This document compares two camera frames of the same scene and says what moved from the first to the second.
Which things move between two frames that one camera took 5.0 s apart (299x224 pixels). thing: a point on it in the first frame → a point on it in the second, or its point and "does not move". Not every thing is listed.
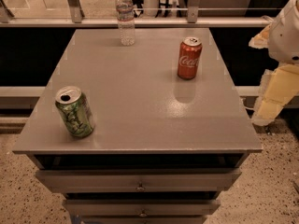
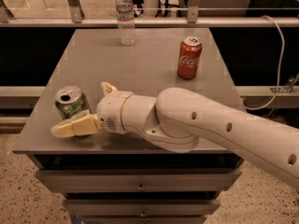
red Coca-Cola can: x=189 y=56 does not move
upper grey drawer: x=193 y=180 does not move
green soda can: x=76 y=111 does not move
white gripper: x=285 y=41 → x=109 y=110
